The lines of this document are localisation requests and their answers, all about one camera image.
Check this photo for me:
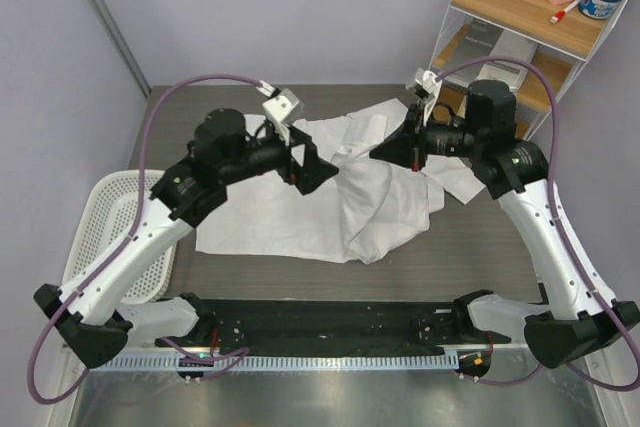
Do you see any purple cable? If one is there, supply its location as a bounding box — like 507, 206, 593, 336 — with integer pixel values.
434, 56, 640, 393
28, 73, 266, 406

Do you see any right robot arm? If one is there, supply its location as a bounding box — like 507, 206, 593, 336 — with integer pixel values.
370, 79, 639, 369

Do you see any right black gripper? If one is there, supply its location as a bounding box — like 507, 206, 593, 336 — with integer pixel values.
370, 100, 483, 172

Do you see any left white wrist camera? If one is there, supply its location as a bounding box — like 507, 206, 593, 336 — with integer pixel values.
257, 81, 305, 146

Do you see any red white marker pen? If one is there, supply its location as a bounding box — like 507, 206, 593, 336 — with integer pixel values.
549, 0, 581, 25

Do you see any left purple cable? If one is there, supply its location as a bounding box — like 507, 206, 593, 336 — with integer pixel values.
28, 73, 266, 406

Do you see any grey wall corner strip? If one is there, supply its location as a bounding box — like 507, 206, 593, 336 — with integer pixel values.
87, 0, 151, 98

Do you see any white long sleeve shirt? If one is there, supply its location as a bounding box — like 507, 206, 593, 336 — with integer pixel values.
196, 99, 484, 264

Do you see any white perforated plastic basket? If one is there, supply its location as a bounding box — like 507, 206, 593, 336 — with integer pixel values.
62, 169, 176, 304

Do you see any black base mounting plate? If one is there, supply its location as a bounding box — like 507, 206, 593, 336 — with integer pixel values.
176, 299, 511, 358

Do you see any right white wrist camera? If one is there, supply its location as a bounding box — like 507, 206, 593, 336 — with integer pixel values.
405, 68, 442, 126

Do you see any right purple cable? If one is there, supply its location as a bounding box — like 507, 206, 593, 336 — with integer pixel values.
434, 56, 640, 393

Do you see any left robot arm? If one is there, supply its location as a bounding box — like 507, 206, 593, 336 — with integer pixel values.
34, 109, 339, 369

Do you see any light grey booklet stack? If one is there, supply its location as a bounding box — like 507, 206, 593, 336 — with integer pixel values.
479, 29, 540, 98

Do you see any slotted grey cable duct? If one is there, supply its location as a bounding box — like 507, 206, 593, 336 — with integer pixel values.
96, 350, 459, 374

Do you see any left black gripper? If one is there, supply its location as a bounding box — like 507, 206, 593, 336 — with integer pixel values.
220, 123, 340, 195

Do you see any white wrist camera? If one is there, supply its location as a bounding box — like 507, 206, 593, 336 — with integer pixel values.
405, 68, 442, 126
257, 81, 305, 146

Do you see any white wire wooden shelf rack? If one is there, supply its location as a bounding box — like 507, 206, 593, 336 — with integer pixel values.
424, 0, 640, 141

